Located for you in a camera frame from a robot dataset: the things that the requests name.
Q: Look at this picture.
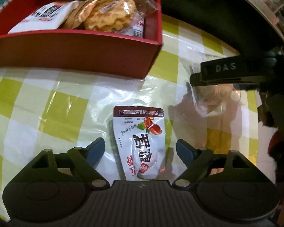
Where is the steamed cake packet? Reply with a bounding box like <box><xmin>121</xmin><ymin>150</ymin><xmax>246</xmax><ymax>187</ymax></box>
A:
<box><xmin>179</xmin><ymin>52</ymin><xmax>243</xmax><ymax>119</ymax></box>

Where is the white jujube snack pouch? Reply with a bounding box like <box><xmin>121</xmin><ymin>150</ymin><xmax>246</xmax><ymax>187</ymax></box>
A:
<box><xmin>113</xmin><ymin>106</ymin><xmax>166</xmax><ymax>180</ymax></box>

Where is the white red-print sachet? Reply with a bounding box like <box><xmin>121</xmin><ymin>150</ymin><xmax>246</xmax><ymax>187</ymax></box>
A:
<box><xmin>121</xmin><ymin>18</ymin><xmax>145</xmax><ymax>38</ymax></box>

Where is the white red rice-cracker packet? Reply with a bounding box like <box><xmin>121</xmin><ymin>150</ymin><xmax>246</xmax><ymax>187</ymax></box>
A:
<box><xmin>8</xmin><ymin>1</ymin><xmax>79</xmax><ymax>34</ymax></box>

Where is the yellow cracker bag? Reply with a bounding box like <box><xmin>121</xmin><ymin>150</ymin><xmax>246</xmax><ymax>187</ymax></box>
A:
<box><xmin>62</xmin><ymin>0</ymin><xmax>160</xmax><ymax>33</ymax></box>

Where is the red cardboard box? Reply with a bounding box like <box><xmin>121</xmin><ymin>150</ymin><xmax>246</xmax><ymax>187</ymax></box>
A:
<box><xmin>0</xmin><ymin>0</ymin><xmax>162</xmax><ymax>79</ymax></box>

